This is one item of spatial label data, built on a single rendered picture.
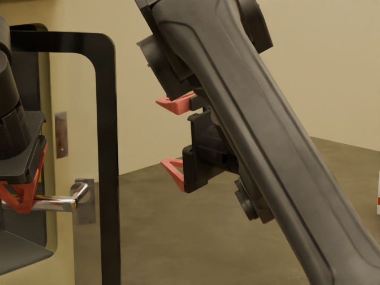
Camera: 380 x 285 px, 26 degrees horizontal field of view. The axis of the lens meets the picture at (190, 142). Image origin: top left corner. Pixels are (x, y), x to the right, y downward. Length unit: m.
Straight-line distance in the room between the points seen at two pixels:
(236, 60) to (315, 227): 0.14
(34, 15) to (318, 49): 1.43
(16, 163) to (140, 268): 0.58
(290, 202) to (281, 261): 0.91
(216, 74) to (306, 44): 1.85
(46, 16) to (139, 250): 0.49
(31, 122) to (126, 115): 1.02
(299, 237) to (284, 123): 0.08
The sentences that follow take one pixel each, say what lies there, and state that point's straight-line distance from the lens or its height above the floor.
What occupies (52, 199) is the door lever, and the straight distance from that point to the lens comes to 0.95.
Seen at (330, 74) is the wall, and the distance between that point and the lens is 2.57.
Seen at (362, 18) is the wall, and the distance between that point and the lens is 2.68.
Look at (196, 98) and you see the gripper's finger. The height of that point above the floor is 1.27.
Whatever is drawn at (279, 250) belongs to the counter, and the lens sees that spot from 1.49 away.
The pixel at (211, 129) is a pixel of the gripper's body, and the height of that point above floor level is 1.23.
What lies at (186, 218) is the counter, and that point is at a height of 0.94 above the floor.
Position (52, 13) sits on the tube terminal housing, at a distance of 1.21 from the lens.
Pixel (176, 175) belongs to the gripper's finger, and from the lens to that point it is 1.20.
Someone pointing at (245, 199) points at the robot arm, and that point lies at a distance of 1.06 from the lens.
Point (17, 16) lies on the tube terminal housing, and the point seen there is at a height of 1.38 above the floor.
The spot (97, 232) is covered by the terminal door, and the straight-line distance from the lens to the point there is 1.00.
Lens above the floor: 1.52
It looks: 15 degrees down
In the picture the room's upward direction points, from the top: straight up
